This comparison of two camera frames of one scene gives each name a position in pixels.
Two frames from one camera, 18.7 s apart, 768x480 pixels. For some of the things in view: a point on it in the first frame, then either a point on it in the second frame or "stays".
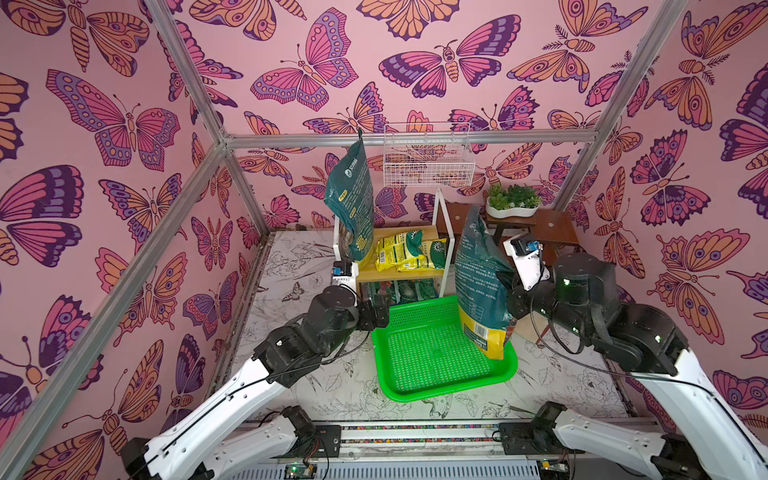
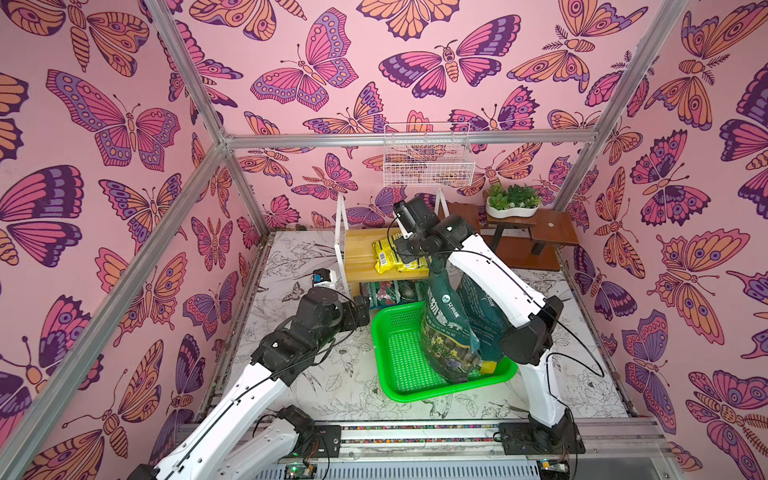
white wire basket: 428,154 stays
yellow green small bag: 400,252 stays
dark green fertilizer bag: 348,197 to 450,339
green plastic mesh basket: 425,352 stays
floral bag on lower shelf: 399,291 stays
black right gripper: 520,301 to 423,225
